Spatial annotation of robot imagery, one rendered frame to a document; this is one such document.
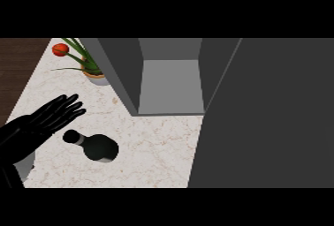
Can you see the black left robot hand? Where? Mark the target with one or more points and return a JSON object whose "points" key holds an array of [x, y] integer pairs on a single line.
{"points": [[42, 120]]}

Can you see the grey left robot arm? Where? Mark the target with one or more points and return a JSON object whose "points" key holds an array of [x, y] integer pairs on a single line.
{"points": [[22, 170]]}

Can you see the dark green wine bottle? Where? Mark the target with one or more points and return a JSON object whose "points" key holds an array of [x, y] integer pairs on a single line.
{"points": [[100, 148]]}

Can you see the grey open cabinet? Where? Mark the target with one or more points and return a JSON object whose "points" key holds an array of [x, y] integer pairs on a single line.
{"points": [[168, 85]]}

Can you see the green potted plant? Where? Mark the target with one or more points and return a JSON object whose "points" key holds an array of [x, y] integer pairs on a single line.
{"points": [[90, 66]]}

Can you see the red tomato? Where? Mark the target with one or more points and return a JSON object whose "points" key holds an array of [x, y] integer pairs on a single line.
{"points": [[60, 49]]}

